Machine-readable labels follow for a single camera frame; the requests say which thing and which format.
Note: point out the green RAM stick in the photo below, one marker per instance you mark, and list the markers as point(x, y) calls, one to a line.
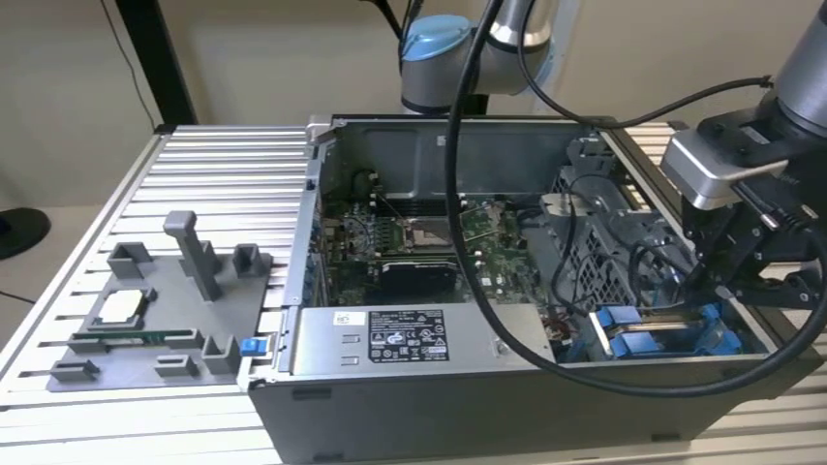
point(149, 335)

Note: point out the grey parts rack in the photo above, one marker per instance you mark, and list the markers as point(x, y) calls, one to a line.
point(169, 300)

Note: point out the CPU socket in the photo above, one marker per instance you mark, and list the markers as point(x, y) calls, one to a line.
point(424, 235)

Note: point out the green motherboard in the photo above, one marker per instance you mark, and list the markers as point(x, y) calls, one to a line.
point(510, 252)

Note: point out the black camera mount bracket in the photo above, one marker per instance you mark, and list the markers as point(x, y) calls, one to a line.
point(730, 131)

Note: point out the grey perforated drive cage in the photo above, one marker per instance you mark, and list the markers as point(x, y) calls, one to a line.
point(608, 271)

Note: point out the dark rear case fan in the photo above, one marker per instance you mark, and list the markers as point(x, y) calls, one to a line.
point(365, 181)

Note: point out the small blue case latch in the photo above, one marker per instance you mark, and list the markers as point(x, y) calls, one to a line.
point(253, 347)

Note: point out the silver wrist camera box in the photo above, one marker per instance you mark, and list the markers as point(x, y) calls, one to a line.
point(705, 174)

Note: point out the silver CPU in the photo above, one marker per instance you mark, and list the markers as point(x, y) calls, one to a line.
point(119, 307)

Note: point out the black graphics card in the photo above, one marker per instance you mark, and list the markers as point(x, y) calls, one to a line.
point(414, 278)

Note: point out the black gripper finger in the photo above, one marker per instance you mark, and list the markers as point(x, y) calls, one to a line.
point(789, 293)
point(721, 247)

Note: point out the silver power supply unit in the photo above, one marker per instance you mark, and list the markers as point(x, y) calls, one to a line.
point(324, 349)

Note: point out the grey disk bay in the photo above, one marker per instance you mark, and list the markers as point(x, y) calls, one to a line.
point(592, 339)

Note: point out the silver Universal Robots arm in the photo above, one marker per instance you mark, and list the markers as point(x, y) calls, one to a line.
point(440, 72)

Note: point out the black upright post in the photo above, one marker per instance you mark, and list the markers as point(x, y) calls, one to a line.
point(155, 58)

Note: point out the black round stand base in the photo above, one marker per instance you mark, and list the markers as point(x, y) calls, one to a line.
point(23, 232)

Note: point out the blue plastic disk carrier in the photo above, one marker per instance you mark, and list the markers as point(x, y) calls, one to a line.
point(637, 345)

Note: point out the black RAM slot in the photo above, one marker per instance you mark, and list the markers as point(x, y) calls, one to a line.
point(421, 210)
point(414, 199)

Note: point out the dark grey PC case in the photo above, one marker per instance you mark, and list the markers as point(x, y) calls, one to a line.
point(453, 416)

